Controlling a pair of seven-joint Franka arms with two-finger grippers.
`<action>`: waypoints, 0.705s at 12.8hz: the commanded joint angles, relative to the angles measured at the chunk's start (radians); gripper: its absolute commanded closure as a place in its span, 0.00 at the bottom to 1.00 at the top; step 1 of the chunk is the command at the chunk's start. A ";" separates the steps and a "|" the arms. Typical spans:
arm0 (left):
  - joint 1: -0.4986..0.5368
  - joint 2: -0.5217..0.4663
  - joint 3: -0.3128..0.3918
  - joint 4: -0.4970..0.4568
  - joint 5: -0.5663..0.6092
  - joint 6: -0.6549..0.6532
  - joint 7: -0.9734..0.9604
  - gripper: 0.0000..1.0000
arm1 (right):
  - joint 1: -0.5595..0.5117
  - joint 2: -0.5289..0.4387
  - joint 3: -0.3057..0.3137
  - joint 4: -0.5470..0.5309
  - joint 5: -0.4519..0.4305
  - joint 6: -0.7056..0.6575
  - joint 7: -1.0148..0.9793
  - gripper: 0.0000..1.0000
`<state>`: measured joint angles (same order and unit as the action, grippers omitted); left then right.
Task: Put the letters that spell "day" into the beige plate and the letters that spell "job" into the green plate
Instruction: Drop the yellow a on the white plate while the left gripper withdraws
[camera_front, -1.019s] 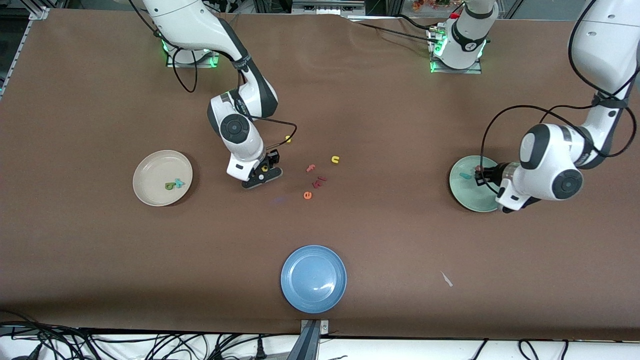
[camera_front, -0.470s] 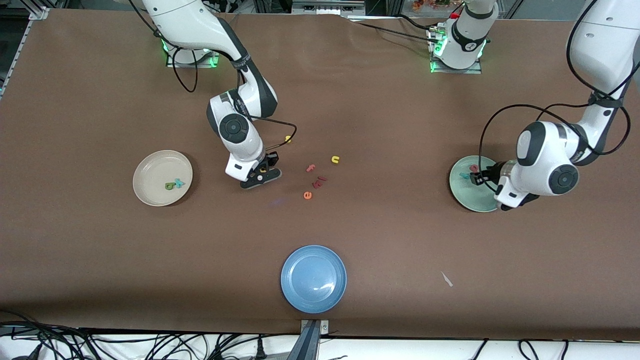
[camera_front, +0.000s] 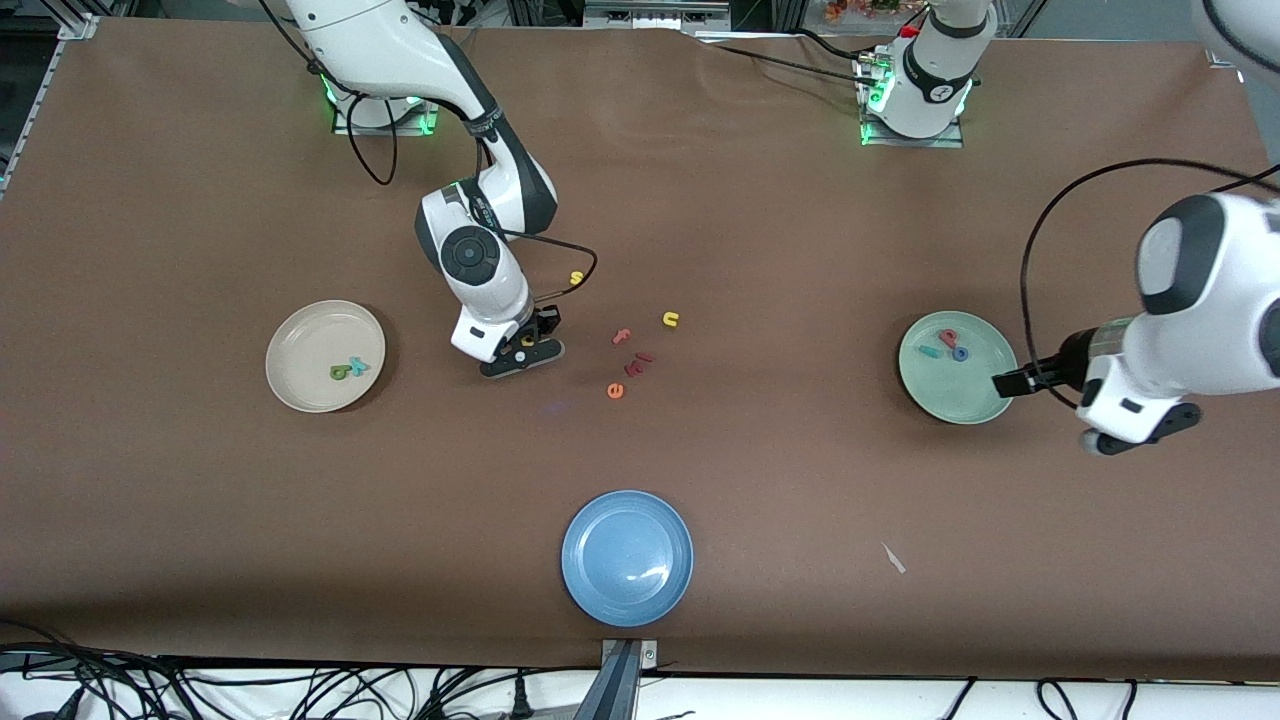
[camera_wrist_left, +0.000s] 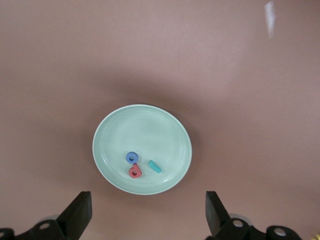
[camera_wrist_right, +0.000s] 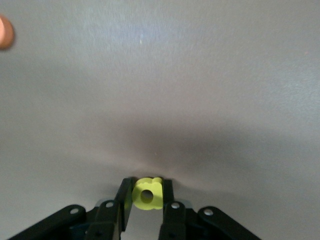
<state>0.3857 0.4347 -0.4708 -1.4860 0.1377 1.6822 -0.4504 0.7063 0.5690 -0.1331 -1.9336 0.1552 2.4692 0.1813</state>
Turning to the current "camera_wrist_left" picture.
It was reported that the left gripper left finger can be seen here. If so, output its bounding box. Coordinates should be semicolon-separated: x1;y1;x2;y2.
17;191;93;240

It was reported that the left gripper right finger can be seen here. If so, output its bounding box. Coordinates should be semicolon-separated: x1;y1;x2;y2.
205;190;270;240

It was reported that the pink foam letter p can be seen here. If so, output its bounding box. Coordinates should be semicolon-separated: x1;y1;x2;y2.
128;163;143;179

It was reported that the blue foam letter o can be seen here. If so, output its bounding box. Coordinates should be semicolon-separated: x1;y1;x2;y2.
125;151;139;165

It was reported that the teal hooked foam letter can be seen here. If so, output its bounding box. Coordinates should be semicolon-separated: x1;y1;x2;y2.
147;159;163;174

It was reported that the pale green plate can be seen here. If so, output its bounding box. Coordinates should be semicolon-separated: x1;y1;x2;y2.
92;104;193;196

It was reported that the white paper scrap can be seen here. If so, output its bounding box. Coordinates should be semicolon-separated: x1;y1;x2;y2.
264;1;276;39

